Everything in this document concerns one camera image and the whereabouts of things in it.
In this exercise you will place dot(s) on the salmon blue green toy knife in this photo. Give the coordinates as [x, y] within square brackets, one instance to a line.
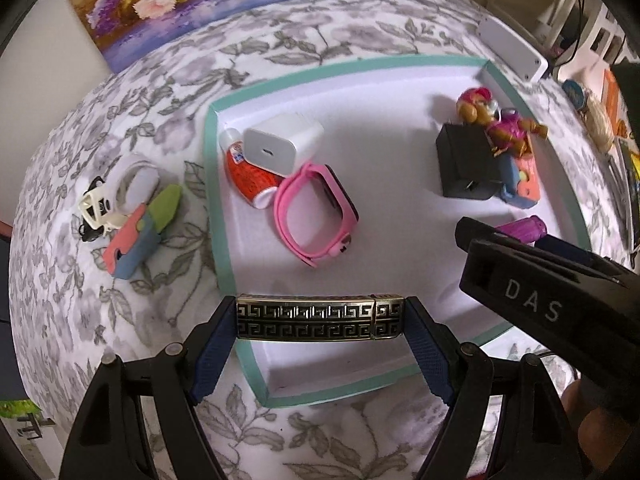
[130, 255]

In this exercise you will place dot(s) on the black toy car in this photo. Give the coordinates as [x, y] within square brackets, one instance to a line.
[89, 234]

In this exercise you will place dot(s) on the orange packet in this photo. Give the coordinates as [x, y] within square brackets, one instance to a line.
[614, 100]

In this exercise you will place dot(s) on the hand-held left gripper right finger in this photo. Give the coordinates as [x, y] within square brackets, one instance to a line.
[430, 350]

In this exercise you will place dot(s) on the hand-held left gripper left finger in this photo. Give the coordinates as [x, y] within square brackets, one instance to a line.
[212, 355]

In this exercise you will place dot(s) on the white rectangular plastic panel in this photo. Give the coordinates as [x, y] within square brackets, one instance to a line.
[515, 47]

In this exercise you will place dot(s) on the cream plastic toy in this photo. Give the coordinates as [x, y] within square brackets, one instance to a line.
[97, 205]

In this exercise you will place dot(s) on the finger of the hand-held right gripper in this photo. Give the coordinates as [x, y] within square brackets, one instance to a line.
[530, 290]
[565, 251]

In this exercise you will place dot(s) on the brown dog toy figure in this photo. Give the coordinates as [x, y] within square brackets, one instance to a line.
[505, 130]

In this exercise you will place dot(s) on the pink wrist watch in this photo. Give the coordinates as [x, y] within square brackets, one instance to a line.
[286, 200]

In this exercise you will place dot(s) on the red glue bottle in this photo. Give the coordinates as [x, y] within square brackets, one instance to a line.
[245, 175]

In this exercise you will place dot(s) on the white box with teal rim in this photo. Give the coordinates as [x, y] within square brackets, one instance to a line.
[390, 170]

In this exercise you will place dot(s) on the white charger block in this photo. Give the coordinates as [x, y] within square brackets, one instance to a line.
[280, 145]

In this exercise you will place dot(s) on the gold patterned metal bar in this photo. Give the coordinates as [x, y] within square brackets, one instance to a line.
[310, 317]

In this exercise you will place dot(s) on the blue round item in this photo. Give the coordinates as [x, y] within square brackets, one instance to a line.
[575, 92]

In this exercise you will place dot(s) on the beige straw item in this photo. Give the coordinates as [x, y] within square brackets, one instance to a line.
[600, 125]

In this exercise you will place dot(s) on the flower painting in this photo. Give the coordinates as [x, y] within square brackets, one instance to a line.
[200, 20]

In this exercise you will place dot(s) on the white tape roll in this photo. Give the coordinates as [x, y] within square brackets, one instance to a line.
[116, 175]

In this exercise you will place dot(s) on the orange and blue toy knife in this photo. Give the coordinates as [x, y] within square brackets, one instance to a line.
[525, 185]

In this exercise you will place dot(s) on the person's right hand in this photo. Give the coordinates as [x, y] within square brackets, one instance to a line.
[610, 445]

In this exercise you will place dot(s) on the black charger plug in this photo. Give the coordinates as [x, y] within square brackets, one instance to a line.
[460, 160]

